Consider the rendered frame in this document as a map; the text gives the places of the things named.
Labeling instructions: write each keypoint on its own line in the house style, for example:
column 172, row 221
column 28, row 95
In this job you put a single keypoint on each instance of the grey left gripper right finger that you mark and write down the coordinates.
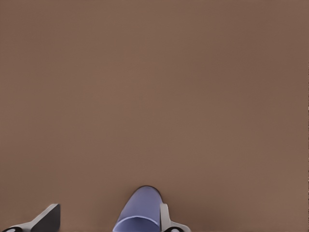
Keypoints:
column 166, row 221

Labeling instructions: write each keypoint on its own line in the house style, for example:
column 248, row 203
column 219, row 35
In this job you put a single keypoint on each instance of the blue cup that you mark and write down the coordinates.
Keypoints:
column 142, row 207

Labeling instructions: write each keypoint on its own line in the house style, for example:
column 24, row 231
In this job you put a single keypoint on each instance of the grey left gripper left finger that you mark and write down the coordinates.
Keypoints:
column 47, row 218

